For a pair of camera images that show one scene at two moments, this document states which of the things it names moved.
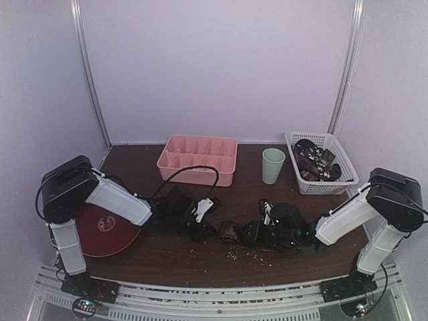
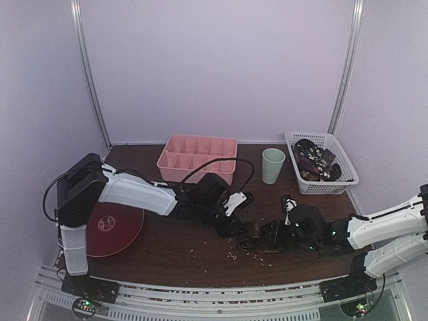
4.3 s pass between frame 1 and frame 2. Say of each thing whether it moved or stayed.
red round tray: stayed
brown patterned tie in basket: stayed
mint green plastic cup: stayed
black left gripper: moved
